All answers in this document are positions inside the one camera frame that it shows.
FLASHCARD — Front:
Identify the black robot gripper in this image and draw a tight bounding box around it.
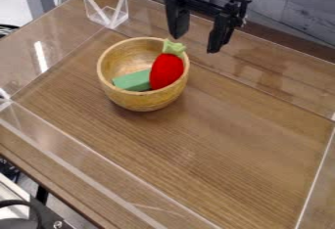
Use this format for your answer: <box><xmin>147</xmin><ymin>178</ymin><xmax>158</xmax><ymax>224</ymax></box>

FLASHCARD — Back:
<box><xmin>164</xmin><ymin>0</ymin><xmax>251</xmax><ymax>53</ymax></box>

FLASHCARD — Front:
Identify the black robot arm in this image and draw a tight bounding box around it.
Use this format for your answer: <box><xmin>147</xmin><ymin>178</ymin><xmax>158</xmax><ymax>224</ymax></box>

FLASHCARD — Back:
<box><xmin>164</xmin><ymin>0</ymin><xmax>252</xmax><ymax>53</ymax></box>

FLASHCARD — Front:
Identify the light wooden bowl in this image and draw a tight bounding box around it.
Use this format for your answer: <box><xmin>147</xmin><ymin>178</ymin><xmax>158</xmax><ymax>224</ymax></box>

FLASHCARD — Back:
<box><xmin>98</xmin><ymin>37</ymin><xmax>190</xmax><ymax>112</ymax></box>

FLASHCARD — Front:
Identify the clear acrylic tray enclosure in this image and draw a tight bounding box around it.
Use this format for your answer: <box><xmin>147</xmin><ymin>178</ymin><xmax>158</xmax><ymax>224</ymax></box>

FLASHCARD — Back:
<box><xmin>0</xmin><ymin>0</ymin><xmax>335</xmax><ymax>229</ymax></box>

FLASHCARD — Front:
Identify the red plush strawberry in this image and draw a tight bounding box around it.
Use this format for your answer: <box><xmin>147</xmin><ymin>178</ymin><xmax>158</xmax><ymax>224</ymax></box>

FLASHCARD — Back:
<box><xmin>150</xmin><ymin>39</ymin><xmax>186</xmax><ymax>90</ymax></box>

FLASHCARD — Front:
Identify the green rectangular block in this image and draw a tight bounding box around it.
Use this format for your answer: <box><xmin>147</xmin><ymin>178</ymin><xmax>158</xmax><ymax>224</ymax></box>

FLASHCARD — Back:
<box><xmin>111</xmin><ymin>69</ymin><xmax>151</xmax><ymax>92</ymax></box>

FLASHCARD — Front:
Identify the black bracket with cable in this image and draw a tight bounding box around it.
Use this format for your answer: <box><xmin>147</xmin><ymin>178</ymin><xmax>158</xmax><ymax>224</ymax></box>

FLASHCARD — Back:
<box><xmin>0</xmin><ymin>200</ymin><xmax>76</xmax><ymax>229</ymax></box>

